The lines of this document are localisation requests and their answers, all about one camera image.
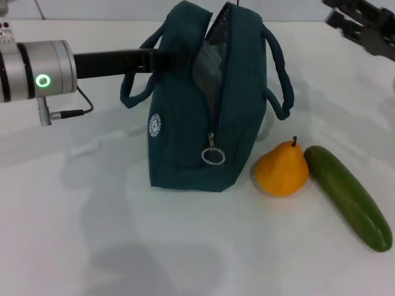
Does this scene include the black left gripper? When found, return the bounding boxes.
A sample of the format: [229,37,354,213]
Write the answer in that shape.
[73,48,189,80]

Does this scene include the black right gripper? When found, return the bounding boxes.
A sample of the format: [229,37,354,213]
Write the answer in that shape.
[322,0,395,61]

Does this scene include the dark teal insulated lunch bag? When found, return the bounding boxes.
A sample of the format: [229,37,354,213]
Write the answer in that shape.
[119,1,294,192]

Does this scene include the orange pear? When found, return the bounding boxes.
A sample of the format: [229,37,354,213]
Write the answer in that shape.
[255,136,309,197]

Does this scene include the green cucumber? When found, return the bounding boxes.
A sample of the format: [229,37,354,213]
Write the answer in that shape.
[304,146,393,253]

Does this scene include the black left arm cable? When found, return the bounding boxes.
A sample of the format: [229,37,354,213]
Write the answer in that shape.
[49,86,95,120]

